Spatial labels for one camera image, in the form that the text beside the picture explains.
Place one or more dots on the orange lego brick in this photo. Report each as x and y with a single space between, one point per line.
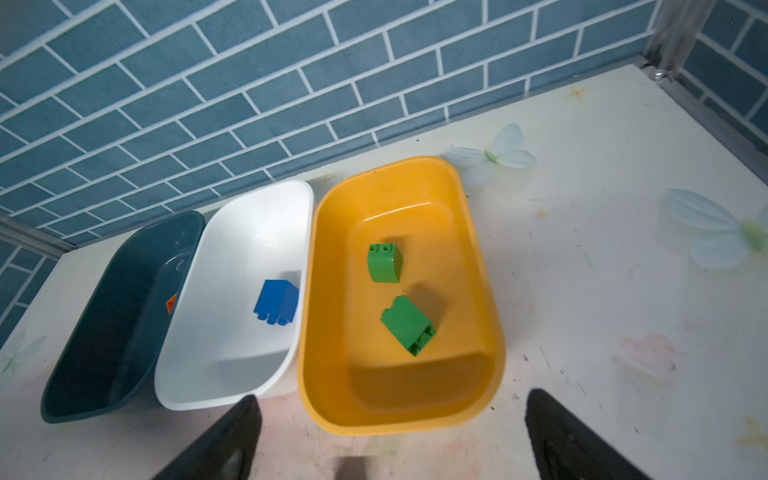
170 303

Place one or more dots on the green lego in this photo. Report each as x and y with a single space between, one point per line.
405 321
384 262

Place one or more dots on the white plastic bin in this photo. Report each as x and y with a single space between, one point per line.
216 349

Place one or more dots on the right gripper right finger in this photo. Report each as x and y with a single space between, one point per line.
566 448

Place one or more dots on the yellow plastic bin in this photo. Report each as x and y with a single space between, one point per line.
355 378

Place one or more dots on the blue lego long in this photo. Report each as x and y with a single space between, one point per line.
277 302

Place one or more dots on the dark teal plastic bin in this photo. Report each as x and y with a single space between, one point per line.
108 364

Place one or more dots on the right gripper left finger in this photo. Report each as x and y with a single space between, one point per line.
225 451

